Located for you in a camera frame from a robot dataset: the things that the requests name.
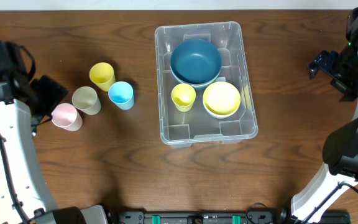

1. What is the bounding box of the pink plastic cup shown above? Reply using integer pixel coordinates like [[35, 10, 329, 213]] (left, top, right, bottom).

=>
[[52, 103, 83, 131]]

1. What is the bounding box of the white plastic cup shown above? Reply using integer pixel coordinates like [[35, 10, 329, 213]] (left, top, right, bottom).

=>
[[71, 86, 101, 115]]

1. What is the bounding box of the yellow plastic cup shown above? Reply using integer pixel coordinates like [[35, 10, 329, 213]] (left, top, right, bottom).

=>
[[171, 83, 196, 112], [89, 62, 116, 91]]

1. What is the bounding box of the yellow bowl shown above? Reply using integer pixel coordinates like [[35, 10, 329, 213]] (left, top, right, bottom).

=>
[[203, 82, 241, 115]]

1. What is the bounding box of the white small bowl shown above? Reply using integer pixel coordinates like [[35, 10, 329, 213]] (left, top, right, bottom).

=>
[[205, 108, 237, 119]]

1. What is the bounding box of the dark blue top bowl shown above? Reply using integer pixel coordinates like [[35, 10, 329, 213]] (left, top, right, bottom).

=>
[[170, 39, 223, 73]]

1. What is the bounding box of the dark blue bowl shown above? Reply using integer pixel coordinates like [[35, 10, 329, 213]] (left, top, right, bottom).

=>
[[170, 39, 223, 73], [178, 78, 219, 91]]

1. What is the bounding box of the light blue plastic cup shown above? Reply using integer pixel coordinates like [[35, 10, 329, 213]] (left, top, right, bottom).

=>
[[108, 82, 134, 110]]

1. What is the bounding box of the cream large bowl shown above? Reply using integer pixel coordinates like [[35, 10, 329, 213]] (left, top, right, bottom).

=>
[[171, 68, 220, 89]]

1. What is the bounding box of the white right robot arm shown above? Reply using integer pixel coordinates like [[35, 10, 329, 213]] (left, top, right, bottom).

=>
[[278, 7, 358, 223]]

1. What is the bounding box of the clear plastic storage bin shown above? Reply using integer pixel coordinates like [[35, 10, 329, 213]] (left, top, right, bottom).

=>
[[155, 21, 259, 147]]

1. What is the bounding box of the dark blue bottom bowl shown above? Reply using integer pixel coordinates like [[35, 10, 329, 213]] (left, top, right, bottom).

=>
[[178, 78, 219, 91]]

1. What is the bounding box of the black cable right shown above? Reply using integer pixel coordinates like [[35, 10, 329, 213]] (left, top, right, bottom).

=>
[[246, 182, 358, 224]]

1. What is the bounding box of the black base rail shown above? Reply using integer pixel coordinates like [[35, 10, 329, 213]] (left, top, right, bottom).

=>
[[118, 208, 352, 224]]

